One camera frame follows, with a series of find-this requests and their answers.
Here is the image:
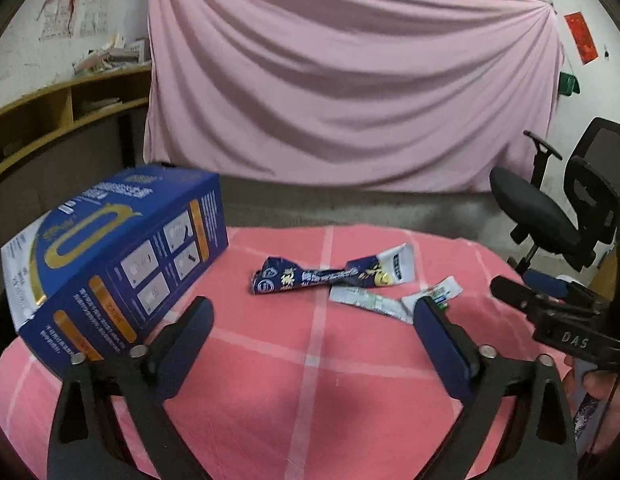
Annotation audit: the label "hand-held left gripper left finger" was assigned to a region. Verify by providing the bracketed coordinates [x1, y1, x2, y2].
[47, 296, 215, 480]

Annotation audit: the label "pink hanging sheet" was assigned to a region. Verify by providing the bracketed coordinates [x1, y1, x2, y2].
[142, 0, 566, 193]

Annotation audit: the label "person's right hand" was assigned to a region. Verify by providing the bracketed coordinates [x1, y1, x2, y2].
[584, 374, 620, 413]

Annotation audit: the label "long white sachet wrapper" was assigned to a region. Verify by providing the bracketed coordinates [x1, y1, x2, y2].
[329, 285, 415, 323]

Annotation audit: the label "black office chair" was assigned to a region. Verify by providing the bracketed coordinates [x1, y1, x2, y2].
[489, 117, 620, 273]

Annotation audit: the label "wooden shelf unit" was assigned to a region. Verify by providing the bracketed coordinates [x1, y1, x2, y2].
[0, 65, 153, 186]

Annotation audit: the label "red wall poster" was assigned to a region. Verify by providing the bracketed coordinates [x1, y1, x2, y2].
[564, 11, 598, 65]

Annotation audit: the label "blue cardboard box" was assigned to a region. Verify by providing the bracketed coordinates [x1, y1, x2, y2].
[0, 165, 229, 378]

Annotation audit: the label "white wall papers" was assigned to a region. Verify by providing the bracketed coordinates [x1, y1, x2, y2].
[40, 0, 110, 43]

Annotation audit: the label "dark blue tube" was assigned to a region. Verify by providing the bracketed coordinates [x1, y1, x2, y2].
[250, 243, 415, 297]

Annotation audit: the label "stack of papers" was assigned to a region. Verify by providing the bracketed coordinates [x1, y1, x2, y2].
[72, 34, 150, 77]

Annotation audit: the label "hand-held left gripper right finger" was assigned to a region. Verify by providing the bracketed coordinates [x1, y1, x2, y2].
[413, 296, 578, 480]

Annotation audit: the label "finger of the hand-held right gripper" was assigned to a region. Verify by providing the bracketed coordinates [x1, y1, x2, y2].
[490, 276, 555, 324]
[522, 269, 613, 312]

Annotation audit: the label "small white green wrapper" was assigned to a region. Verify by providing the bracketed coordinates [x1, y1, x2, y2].
[401, 276, 463, 311]

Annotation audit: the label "pink checked tablecloth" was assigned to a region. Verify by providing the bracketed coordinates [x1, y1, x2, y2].
[0, 225, 586, 480]

